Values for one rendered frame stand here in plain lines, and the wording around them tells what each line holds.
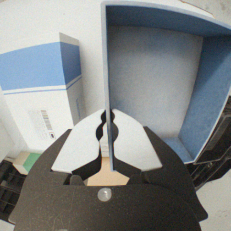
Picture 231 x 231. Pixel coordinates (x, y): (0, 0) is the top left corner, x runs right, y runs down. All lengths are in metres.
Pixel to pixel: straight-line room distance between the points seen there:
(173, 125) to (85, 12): 0.27
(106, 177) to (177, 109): 0.25
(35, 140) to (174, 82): 0.28
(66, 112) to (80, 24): 0.17
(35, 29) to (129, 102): 0.24
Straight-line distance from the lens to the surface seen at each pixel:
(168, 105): 0.20
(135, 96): 0.17
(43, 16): 0.28
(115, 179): 0.33
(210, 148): 1.08
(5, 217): 0.52
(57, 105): 0.18
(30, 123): 0.23
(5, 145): 0.47
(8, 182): 0.57
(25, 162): 0.46
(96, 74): 0.24
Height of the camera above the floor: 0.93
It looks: 60 degrees down
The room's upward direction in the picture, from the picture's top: 175 degrees clockwise
